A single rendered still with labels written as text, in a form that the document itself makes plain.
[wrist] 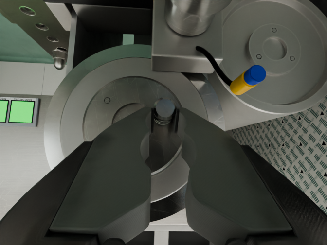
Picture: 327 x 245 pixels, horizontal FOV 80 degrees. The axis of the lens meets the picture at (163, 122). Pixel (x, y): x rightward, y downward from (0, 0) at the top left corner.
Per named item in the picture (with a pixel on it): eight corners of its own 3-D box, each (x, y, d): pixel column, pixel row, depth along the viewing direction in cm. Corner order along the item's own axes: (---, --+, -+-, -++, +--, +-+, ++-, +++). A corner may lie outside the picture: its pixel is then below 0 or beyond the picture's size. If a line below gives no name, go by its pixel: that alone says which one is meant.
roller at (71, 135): (207, 57, 16) (212, 203, 15) (172, 113, 42) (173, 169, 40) (63, 54, 16) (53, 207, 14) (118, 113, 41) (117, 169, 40)
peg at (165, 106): (181, 111, 12) (162, 124, 11) (175, 118, 14) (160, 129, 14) (168, 92, 12) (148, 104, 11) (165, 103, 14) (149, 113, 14)
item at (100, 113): (68, 92, 14) (167, 62, 15) (79, 98, 16) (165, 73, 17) (98, 194, 13) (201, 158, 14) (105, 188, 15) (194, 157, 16)
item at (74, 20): (88, -103, 19) (71, 76, 17) (122, 34, 43) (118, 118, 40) (83, -104, 19) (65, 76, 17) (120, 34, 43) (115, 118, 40)
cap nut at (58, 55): (64, 49, 48) (63, 66, 47) (70, 56, 51) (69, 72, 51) (49, 48, 48) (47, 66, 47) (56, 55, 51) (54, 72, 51)
